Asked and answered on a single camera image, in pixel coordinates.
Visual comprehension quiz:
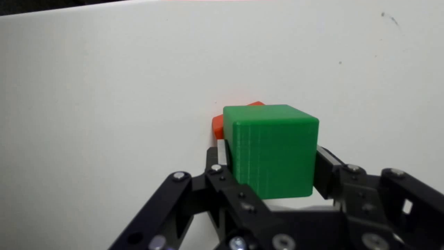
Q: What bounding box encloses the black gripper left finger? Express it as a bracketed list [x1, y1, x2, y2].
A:
[109, 144, 275, 250]

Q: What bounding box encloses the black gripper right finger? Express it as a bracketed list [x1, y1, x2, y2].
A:
[313, 144, 444, 250]

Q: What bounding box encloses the green block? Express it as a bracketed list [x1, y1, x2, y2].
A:
[223, 103, 321, 201]

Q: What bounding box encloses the orange block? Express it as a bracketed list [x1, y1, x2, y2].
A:
[211, 100, 267, 141]

